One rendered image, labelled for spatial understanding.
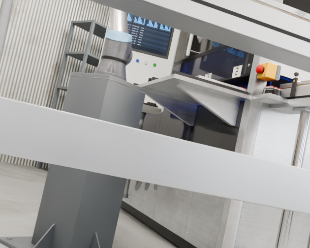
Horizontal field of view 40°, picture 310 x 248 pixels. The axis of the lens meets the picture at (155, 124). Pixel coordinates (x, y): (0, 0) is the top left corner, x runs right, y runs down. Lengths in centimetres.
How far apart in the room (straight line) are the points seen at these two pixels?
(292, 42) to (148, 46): 186
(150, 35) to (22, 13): 351
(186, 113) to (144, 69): 53
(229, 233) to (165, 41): 146
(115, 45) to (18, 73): 435
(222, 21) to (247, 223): 124
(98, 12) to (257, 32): 608
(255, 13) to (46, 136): 60
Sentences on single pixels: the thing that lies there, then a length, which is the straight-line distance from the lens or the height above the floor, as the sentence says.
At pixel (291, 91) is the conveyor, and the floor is 91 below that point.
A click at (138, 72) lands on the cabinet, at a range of 293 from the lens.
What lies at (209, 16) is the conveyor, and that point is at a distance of 109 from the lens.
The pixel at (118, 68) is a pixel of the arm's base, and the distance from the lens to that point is 192.
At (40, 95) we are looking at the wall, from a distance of 642.
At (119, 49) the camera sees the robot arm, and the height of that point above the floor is 93.
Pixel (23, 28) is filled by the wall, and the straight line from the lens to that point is 627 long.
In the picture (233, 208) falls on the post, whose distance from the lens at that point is 208.
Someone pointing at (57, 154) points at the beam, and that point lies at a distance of 98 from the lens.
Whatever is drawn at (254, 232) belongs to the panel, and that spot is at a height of 25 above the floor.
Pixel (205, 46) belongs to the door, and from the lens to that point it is 278.
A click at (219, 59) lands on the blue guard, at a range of 252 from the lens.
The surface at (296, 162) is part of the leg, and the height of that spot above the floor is 60.
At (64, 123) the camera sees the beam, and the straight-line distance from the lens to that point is 98.
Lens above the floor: 49
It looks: 4 degrees up
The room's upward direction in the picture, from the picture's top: 12 degrees clockwise
